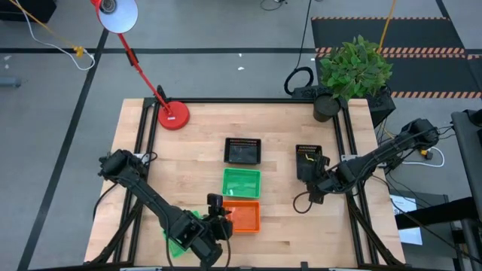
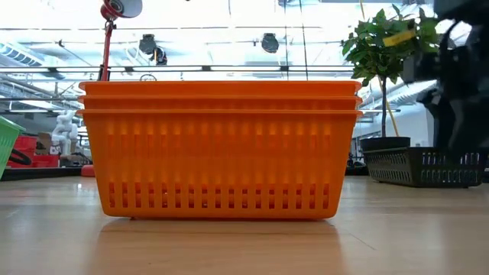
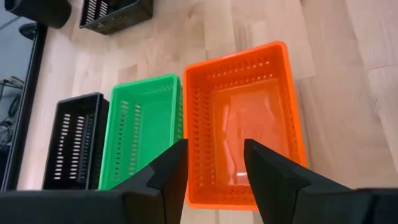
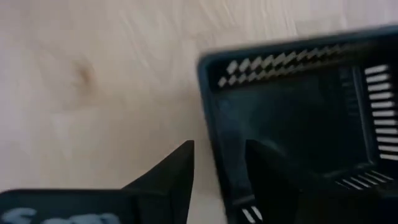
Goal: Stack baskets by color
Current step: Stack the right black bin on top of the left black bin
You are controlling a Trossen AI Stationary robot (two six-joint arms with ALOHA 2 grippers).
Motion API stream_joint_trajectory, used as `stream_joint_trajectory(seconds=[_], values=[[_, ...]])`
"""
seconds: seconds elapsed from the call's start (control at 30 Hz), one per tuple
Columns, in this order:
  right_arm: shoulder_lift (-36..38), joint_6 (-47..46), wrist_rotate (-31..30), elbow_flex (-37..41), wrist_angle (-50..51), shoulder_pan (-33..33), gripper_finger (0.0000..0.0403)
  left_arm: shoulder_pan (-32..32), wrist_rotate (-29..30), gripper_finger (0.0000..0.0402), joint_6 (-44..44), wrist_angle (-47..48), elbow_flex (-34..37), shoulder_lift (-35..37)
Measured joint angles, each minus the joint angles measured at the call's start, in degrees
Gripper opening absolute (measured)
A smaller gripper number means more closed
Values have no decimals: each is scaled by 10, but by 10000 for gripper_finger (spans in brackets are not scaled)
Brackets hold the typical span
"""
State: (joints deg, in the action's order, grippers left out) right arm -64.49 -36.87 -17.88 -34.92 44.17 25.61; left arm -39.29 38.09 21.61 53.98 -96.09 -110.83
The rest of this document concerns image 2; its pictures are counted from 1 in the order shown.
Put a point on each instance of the yellow tag label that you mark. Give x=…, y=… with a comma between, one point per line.
x=399, y=38

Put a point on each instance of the green slotted plastic basket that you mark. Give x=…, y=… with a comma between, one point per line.
x=7, y=141

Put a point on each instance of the silver ventilation duct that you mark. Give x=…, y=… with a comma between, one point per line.
x=405, y=95
x=23, y=55

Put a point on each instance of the orange slotted plastic basket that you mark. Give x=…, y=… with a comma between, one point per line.
x=219, y=164
x=219, y=104
x=219, y=88

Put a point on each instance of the white robot figure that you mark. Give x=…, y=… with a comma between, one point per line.
x=65, y=130

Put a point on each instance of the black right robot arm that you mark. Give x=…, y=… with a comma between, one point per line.
x=466, y=46

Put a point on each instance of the red stand with grey head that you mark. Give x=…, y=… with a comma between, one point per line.
x=106, y=49

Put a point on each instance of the black slotted plastic basket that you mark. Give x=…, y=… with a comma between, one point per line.
x=405, y=168

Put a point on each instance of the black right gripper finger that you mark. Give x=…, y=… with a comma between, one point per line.
x=470, y=141
x=445, y=133

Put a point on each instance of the red plastic bin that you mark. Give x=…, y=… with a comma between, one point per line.
x=46, y=160
x=24, y=147

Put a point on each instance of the long horizontal ceiling rail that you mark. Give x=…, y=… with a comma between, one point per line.
x=244, y=68

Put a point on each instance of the potted green tree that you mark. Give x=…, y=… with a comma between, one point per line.
x=378, y=53

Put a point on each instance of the brown cardboard box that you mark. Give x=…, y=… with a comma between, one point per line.
x=45, y=141

